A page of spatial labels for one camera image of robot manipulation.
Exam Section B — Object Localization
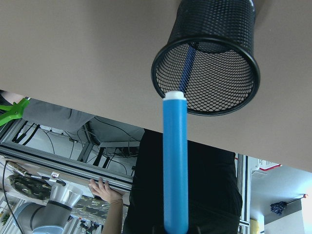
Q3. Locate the blue dust mop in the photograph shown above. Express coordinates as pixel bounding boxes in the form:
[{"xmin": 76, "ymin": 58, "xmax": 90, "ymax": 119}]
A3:
[{"xmin": 270, "ymin": 194, "xmax": 309, "ymax": 216}]

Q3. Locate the green plastic clamp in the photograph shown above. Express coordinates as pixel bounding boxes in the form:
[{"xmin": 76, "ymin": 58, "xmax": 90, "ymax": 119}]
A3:
[{"xmin": 0, "ymin": 97, "xmax": 31, "ymax": 126}]

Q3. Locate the near black mesh cup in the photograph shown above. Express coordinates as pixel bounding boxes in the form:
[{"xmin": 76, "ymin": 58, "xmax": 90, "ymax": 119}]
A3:
[{"xmin": 151, "ymin": 0, "xmax": 260, "ymax": 116}]

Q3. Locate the seated person in black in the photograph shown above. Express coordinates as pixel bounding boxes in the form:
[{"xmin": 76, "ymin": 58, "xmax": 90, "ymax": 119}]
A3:
[{"xmin": 121, "ymin": 130, "xmax": 242, "ymax": 234}]

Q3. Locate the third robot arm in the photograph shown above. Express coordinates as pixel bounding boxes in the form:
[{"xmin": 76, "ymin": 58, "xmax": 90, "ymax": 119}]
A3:
[{"xmin": 15, "ymin": 179, "xmax": 200, "ymax": 234}]

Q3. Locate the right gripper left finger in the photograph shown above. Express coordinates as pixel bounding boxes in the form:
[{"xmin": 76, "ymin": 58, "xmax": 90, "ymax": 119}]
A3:
[{"xmin": 152, "ymin": 225, "xmax": 166, "ymax": 234}]

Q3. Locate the blue highlighter pen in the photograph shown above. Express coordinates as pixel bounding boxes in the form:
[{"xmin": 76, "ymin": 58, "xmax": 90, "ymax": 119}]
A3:
[{"xmin": 163, "ymin": 91, "xmax": 189, "ymax": 234}]

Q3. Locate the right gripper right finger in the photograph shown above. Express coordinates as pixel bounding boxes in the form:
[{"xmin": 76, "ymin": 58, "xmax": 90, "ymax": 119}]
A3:
[{"xmin": 187, "ymin": 226, "xmax": 200, "ymax": 234}]

